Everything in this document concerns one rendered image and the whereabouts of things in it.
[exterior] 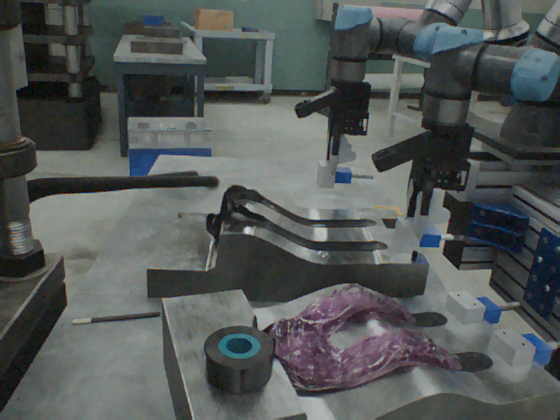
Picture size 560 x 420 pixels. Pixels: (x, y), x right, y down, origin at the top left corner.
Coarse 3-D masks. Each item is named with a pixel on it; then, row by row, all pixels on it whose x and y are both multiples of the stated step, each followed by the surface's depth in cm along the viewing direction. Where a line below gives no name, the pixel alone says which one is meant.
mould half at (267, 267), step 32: (192, 224) 112; (224, 224) 95; (256, 224) 96; (288, 224) 105; (160, 256) 98; (192, 256) 98; (224, 256) 93; (256, 256) 93; (288, 256) 93; (320, 256) 97; (352, 256) 97; (384, 256) 97; (160, 288) 95; (192, 288) 95; (224, 288) 95; (256, 288) 96; (288, 288) 96; (320, 288) 96; (384, 288) 97; (416, 288) 97
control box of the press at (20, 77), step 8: (16, 32) 121; (16, 40) 121; (16, 48) 121; (16, 56) 121; (24, 56) 124; (16, 64) 121; (24, 64) 125; (16, 72) 121; (24, 72) 126; (16, 80) 122; (24, 80) 126; (16, 88) 122
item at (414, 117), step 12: (396, 60) 533; (408, 60) 508; (396, 72) 535; (396, 84) 539; (396, 96) 544; (396, 108) 549; (468, 108) 579; (408, 120) 522; (420, 120) 521; (468, 120) 537; (480, 120) 541; (492, 120) 546; (480, 144) 446
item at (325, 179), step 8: (320, 160) 127; (328, 160) 127; (320, 168) 123; (328, 168) 123; (336, 168) 126; (344, 168) 126; (320, 176) 123; (328, 176) 124; (336, 176) 124; (344, 176) 124; (352, 176) 126; (360, 176) 126; (368, 176) 126; (320, 184) 124; (328, 184) 124
